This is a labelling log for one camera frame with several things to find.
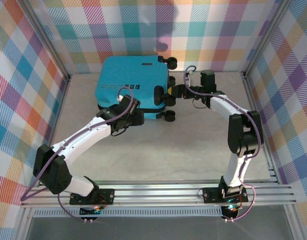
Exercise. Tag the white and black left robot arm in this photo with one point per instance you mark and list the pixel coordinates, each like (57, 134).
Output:
(53, 172)

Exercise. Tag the aluminium side rail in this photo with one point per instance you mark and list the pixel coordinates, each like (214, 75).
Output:
(249, 86)
(65, 91)

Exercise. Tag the turquoise hard-shell suitcase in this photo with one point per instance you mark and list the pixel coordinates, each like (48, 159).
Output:
(133, 80)

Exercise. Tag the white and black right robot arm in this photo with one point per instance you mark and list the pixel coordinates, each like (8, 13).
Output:
(246, 135)

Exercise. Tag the small LED circuit board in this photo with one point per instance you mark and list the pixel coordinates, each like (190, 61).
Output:
(89, 212)
(229, 212)

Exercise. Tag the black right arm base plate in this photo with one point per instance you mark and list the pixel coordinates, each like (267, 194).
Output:
(211, 195)

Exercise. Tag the aluminium lower frame bar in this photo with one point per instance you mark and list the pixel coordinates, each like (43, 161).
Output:
(22, 225)
(294, 222)

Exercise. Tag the aluminium frame post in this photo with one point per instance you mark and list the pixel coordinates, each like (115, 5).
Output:
(44, 37)
(268, 37)

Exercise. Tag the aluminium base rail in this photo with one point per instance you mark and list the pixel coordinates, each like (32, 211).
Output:
(156, 195)

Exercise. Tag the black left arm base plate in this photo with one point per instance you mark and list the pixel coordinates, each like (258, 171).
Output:
(109, 196)

